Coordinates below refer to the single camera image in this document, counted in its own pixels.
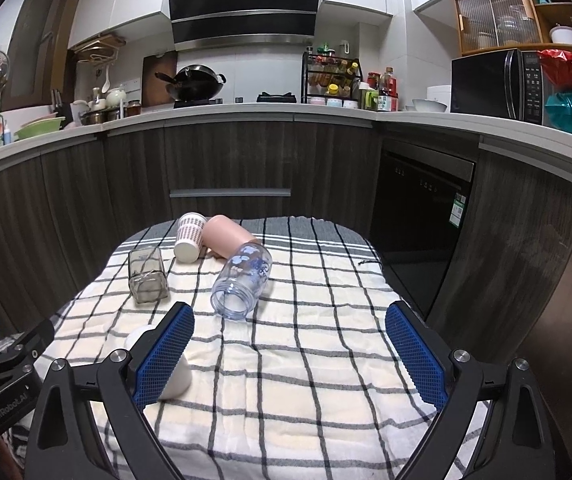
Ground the black range hood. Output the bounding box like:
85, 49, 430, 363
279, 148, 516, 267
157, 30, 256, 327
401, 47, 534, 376
167, 0, 325, 52

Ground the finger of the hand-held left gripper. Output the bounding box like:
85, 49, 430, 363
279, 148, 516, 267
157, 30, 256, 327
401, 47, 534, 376
0, 317, 55, 378

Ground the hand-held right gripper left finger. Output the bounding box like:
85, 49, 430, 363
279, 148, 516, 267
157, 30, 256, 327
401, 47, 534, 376
24, 301, 195, 480

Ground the pink cup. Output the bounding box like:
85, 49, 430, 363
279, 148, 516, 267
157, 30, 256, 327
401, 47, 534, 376
202, 214, 258, 259

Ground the dark wooden cutting board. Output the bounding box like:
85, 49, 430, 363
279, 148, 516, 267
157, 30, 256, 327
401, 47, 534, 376
142, 52, 179, 107

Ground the black wok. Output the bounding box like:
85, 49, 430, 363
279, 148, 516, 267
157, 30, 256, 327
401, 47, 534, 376
155, 64, 227, 103

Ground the black built-in dishwasher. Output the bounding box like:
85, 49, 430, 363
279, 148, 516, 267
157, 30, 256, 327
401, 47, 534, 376
370, 139, 477, 317

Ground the black checked white cloth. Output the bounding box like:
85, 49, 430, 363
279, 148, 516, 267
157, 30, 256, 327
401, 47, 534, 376
8, 216, 489, 480

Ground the red plastic bag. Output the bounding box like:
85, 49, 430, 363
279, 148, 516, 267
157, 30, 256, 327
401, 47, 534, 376
537, 49, 572, 92

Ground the wooden wall rack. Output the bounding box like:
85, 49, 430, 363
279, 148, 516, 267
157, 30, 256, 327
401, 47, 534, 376
73, 34, 126, 66

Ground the green plastic basin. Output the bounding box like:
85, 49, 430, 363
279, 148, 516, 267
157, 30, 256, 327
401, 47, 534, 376
14, 116, 66, 141

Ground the dark wood kitchen cabinet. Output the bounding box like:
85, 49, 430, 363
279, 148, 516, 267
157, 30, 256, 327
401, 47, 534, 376
0, 112, 572, 376

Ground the wooden ribbed glass cabinet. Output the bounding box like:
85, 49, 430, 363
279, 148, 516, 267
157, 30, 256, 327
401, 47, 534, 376
453, 0, 572, 57

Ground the brown wooden door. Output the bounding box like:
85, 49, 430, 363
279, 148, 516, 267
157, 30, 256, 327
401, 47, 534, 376
3, 0, 86, 111

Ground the clear glass blue-flower jar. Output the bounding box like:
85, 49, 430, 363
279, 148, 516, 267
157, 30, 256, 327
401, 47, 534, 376
210, 241, 273, 320

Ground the black microwave oven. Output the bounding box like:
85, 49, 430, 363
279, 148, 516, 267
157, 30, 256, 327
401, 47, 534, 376
450, 48, 547, 126

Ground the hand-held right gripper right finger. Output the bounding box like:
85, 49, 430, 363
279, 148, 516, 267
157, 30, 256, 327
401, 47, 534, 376
385, 301, 572, 480

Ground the grey square glass cup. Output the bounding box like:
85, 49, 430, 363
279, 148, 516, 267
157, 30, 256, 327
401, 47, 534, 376
128, 246, 168, 305

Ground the metal pot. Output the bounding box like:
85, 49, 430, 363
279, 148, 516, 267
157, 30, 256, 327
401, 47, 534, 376
80, 108, 119, 126

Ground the black spice rack with bottles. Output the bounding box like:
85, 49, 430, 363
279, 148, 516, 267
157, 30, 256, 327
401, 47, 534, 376
302, 46, 363, 107

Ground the white bowl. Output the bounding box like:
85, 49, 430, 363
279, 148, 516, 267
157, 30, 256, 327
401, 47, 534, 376
412, 98, 449, 113

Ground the white cup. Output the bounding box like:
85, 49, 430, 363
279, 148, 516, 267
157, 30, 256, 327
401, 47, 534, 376
124, 324, 193, 401

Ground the black knife block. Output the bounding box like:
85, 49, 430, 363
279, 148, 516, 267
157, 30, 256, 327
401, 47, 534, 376
50, 89, 72, 120

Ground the dark sauce bottle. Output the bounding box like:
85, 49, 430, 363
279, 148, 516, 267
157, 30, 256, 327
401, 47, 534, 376
378, 66, 399, 112

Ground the dotted paper cup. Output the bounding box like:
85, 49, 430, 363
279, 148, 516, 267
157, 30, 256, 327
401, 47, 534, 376
174, 212, 209, 263

